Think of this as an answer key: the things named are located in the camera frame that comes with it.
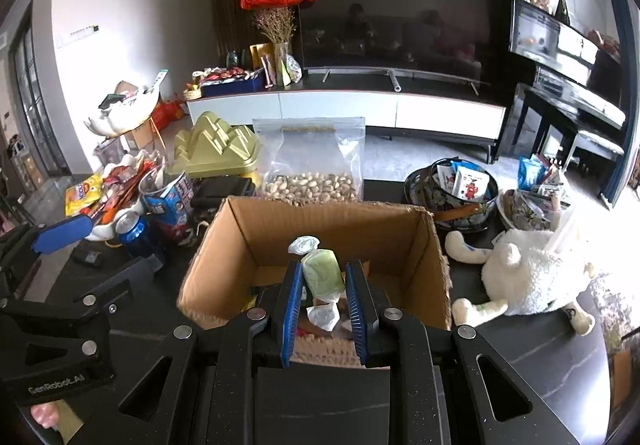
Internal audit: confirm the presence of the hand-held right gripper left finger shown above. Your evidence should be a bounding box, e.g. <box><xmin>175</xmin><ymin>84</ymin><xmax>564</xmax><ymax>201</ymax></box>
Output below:
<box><xmin>85</xmin><ymin>261</ymin><xmax>304</xmax><ymax>445</ymax></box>

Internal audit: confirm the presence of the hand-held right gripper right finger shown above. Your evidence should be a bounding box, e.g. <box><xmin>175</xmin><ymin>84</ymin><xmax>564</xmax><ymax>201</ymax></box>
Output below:
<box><xmin>347</xmin><ymin>260</ymin><xmax>583</xmax><ymax>445</ymax></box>

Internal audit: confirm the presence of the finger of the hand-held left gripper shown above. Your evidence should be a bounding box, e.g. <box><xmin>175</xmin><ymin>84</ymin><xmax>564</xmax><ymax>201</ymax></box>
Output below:
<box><xmin>0</xmin><ymin>214</ymin><xmax>95</xmax><ymax>298</ymax></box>
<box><xmin>0</xmin><ymin>256</ymin><xmax>165</xmax><ymax>371</ymax></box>

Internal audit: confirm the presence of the green twist-wrapped snack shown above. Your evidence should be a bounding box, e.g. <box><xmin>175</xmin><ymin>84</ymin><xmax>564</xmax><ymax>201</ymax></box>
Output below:
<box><xmin>288</xmin><ymin>235</ymin><xmax>347</xmax><ymax>333</ymax></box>

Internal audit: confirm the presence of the brown cardboard box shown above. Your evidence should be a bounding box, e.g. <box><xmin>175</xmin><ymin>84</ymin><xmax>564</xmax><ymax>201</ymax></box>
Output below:
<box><xmin>177</xmin><ymin>195</ymin><xmax>453</xmax><ymax>368</ymax></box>

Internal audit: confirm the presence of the person's left hand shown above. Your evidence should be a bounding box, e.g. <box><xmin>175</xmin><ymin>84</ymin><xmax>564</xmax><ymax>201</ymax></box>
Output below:
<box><xmin>31</xmin><ymin>401</ymin><xmax>62</xmax><ymax>430</ymax></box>

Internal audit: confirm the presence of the small black flat device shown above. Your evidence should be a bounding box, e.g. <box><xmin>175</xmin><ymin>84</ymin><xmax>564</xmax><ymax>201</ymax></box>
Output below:
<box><xmin>71</xmin><ymin>247</ymin><xmax>105</xmax><ymax>267</ymax></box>

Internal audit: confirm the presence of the yellow snack packet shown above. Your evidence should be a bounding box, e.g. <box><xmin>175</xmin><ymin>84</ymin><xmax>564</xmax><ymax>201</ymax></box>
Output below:
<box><xmin>65</xmin><ymin>178</ymin><xmax>106</xmax><ymax>218</ymax></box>

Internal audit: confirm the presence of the blue drink can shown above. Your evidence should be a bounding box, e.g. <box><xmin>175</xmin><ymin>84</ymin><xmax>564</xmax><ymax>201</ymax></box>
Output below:
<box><xmin>115</xmin><ymin>212</ymin><xmax>156</xmax><ymax>258</ymax></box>

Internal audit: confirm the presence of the pile of colourful snack packets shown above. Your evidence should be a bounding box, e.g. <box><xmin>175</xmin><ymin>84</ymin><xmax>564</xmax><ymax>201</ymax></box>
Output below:
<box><xmin>65</xmin><ymin>150</ymin><xmax>173</xmax><ymax>241</ymax></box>

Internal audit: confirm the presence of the blue printed snack cup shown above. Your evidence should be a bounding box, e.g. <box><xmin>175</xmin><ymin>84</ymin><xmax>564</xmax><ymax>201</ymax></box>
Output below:
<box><xmin>139</xmin><ymin>170</ymin><xmax>195</xmax><ymax>238</ymax></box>

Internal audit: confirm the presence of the clear bag of pistachios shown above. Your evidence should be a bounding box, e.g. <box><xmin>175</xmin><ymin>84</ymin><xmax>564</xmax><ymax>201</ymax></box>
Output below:
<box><xmin>252</xmin><ymin>116</ymin><xmax>367</xmax><ymax>206</ymax></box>

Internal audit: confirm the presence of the brown floor carton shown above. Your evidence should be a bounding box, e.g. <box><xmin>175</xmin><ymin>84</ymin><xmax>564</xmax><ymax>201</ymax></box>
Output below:
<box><xmin>122</xmin><ymin>122</ymin><xmax>161</xmax><ymax>151</ymax></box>

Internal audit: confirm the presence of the white shell-shaped bowl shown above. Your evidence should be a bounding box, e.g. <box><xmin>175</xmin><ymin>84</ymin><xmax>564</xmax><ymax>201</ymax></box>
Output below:
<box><xmin>84</xmin><ymin>85</ymin><xmax>162</xmax><ymax>136</ymax></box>

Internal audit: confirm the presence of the dark patterned bowl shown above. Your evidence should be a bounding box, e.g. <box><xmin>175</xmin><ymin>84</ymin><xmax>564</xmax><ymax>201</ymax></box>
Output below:
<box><xmin>405</xmin><ymin>158</ymin><xmax>499</xmax><ymax>232</ymax></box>

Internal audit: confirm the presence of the black framed glass door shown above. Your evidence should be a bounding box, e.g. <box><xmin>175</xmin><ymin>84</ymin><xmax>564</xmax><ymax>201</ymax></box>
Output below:
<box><xmin>10</xmin><ymin>0</ymin><xmax>71</xmax><ymax>176</ymax></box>

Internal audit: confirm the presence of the gold mountain-shaped box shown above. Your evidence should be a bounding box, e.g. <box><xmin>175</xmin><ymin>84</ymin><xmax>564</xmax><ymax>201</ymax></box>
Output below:
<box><xmin>174</xmin><ymin>112</ymin><xmax>261</xmax><ymax>178</ymax></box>

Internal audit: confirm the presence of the red gift bag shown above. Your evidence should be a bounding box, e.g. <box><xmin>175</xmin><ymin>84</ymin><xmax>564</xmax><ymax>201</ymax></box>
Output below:
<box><xmin>152</xmin><ymin>98</ymin><xmax>188</xmax><ymax>128</ymax></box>

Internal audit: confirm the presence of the white and red snack packet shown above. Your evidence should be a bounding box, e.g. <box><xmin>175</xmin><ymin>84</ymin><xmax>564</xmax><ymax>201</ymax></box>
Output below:
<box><xmin>452</xmin><ymin>165</ymin><xmax>490</xmax><ymax>200</ymax></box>

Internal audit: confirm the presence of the white sheep plush toy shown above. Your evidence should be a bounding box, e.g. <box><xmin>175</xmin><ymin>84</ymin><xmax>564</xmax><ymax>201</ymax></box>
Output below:
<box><xmin>445</xmin><ymin>225</ymin><xmax>597</xmax><ymax>336</ymax></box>

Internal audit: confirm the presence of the white patterned bowl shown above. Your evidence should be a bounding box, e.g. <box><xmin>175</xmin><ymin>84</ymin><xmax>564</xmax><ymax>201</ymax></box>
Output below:
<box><xmin>497</xmin><ymin>188</ymin><xmax>571</xmax><ymax>231</ymax></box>

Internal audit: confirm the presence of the white television cabinet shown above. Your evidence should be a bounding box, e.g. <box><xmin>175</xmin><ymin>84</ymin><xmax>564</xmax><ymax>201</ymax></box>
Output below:
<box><xmin>184</xmin><ymin>75</ymin><xmax>508</xmax><ymax>163</ymax></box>

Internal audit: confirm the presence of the blue tray of candies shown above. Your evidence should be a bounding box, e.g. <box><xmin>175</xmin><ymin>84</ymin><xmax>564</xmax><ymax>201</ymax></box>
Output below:
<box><xmin>200</xmin><ymin>68</ymin><xmax>266</xmax><ymax>96</ymax></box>

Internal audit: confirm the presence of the blue snack packet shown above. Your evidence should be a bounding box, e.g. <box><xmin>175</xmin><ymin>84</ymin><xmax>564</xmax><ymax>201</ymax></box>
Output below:
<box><xmin>517</xmin><ymin>156</ymin><xmax>546</xmax><ymax>190</ymax></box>

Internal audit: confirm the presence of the yellow gift bag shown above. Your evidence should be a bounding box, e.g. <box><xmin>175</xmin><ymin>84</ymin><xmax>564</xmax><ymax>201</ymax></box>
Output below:
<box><xmin>250</xmin><ymin>42</ymin><xmax>275</xmax><ymax>76</ymax></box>

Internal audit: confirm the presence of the dried flower bouquet in vase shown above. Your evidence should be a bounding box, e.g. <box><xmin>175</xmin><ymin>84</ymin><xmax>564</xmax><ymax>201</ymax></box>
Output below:
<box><xmin>251</xmin><ymin>8</ymin><xmax>298</xmax><ymax>87</ymax></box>

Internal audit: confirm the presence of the black flat television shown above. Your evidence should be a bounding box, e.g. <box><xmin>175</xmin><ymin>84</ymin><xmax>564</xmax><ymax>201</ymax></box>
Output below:
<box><xmin>296</xmin><ymin>0</ymin><xmax>511</xmax><ymax>88</ymax></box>

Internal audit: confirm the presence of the black piano bench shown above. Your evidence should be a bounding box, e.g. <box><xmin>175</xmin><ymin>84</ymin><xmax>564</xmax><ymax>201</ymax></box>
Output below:
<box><xmin>567</xmin><ymin>128</ymin><xmax>626</xmax><ymax>176</ymax></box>

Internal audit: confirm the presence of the black upright piano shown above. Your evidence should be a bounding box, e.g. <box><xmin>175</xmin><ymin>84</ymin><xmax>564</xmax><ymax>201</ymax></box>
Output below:
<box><xmin>500</xmin><ymin>0</ymin><xmax>628</xmax><ymax>161</ymax></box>

